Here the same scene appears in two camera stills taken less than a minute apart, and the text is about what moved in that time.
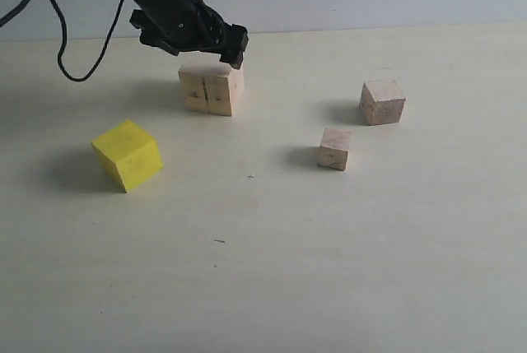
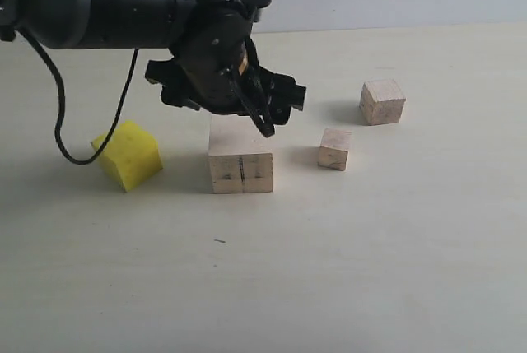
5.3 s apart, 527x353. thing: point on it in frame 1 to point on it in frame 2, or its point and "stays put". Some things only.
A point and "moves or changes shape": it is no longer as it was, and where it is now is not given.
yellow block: x=132 y=153 stays put
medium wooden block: x=381 y=102 stays put
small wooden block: x=333 y=148 stays put
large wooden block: x=210 y=85 moves or changes shape
